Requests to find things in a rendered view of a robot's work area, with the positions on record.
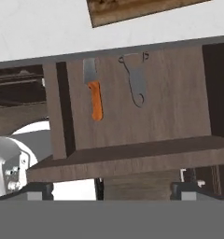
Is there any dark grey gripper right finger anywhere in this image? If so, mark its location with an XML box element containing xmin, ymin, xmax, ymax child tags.
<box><xmin>170</xmin><ymin>181</ymin><xmax>224</xmax><ymax>202</ymax></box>

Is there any brown wooden cutting board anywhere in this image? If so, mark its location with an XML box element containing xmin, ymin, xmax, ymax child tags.
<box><xmin>85</xmin><ymin>0</ymin><xmax>212</xmax><ymax>29</ymax></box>

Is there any orange-handled knife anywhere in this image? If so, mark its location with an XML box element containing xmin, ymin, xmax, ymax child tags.
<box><xmin>82</xmin><ymin>57</ymin><xmax>105</xmax><ymax>122</ymax></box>

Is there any white round object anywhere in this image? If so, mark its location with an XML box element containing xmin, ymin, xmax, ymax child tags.
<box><xmin>10</xmin><ymin>119</ymin><xmax>53</xmax><ymax>164</ymax></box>

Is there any grey metal peeler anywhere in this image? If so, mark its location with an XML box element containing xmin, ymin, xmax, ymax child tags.
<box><xmin>118</xmin><ymin>51</ymin><xmax>150</xmax><ymax>109</ymax></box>

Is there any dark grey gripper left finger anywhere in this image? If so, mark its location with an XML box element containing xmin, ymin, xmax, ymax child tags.
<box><xmin>0</xmin><ymin>182</ymin><xmax>54</xmax><ymax>202</ymax></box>

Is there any dark wooden shelf unit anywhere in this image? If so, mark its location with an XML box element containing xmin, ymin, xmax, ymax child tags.
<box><xmin>25</xmin><ymin>40</ymin><xmax>224</xmax><ymax>202</ymax></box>

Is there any silver round metal object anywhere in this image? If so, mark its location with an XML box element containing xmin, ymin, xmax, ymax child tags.
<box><xmin>0</xmin><ymin>135</ymin><xmax>39</xmax><ymax>200</ymax></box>

